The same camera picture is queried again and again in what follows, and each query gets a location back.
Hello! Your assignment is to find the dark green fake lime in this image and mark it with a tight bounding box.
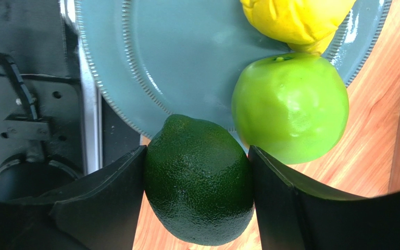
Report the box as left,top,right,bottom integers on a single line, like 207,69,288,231
144,114,254,246

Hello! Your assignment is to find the yellow fake fruit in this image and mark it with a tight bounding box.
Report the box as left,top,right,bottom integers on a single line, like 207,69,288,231
241,0,355,55

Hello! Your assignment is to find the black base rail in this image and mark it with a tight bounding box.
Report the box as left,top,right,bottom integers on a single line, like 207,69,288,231
0,1,143,205

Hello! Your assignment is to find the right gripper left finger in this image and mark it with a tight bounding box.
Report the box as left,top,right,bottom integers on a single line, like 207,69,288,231
0,146,146,249

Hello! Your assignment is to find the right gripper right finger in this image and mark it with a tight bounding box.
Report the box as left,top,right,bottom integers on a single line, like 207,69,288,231
248,146,400,249

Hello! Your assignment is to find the green fake apple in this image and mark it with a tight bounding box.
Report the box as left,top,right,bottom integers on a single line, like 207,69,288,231
231,53,349,165

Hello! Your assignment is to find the grey-blue round plate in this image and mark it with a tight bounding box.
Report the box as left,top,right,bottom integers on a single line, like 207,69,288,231
75,0,393,153

